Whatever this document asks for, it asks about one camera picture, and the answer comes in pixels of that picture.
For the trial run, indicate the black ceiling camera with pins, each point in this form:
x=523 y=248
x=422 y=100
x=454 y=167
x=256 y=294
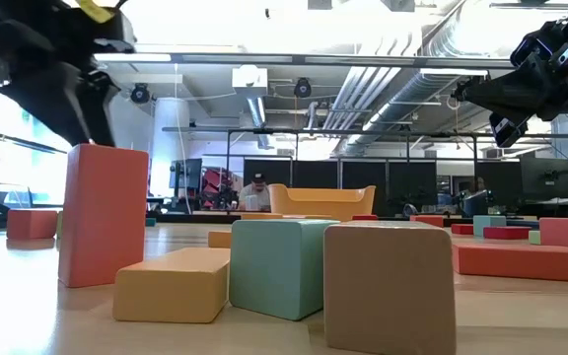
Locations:
x=140 y=93
x=302 y=88

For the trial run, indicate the grey-blue chair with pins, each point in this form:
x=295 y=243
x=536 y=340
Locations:
x=476 y=204

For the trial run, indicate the small round grey device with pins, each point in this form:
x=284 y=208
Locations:
x=410 y=210

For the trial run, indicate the large window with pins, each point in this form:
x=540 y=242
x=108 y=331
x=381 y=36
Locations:
x=27 y=172

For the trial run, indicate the tan wooden block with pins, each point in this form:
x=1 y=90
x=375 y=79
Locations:
x=387 y=296

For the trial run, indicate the black pipe rack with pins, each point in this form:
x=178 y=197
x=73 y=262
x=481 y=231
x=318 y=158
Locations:
x=363 y=132

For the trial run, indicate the white ceiling box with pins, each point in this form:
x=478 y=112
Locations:
x=249 y=79

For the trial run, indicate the computer monitor on stand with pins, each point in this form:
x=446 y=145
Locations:
x=185 y=173

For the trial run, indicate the mint green wooden cube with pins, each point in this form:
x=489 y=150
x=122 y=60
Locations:
x=488 y=222
x=276 y=268

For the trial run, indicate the yellow plastic bin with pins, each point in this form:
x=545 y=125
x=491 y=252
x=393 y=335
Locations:
x=321 y=204

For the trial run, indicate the yellow wooden block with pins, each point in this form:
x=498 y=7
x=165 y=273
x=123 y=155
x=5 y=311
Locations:
x=219 y=240
x=170 y=288

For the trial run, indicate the long red-orange wooden block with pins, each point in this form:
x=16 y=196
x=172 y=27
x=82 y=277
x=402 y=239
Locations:
x=523 y=263

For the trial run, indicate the red wooden block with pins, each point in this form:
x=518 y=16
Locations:
x=364 y=217
x=461 y=229
x=507 y=233

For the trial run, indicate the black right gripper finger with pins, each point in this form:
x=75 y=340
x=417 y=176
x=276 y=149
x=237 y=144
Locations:
x=511 y=91
x=508 y=129

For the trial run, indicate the long light bar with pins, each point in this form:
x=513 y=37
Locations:
x=289 y=59

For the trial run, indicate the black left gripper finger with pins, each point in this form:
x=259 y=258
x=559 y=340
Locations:
x=67 y=103

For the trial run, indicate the person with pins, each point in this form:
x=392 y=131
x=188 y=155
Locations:
x=256 y=194
x=479 y=185

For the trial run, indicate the blue wooden block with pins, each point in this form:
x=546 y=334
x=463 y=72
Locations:
x=151 y=222

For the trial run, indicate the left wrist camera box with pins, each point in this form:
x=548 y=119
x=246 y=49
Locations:
x=114 y=29

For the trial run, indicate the silver ventilation duct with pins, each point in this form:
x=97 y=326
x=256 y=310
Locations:
x=412 y=91

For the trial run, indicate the black partition wall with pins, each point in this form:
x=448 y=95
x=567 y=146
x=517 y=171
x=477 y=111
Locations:
x=412 y=182

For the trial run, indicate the black monitor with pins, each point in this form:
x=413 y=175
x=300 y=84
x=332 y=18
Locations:
x=498 y=180

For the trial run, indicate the yellow tag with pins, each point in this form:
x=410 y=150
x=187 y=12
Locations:
x=94 y=10

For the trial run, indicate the white round column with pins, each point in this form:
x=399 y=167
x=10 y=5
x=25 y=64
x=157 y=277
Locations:
x=168 y=148

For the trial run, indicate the yellow wooden cube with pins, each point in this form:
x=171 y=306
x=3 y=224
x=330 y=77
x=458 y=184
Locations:
x=262 y=216

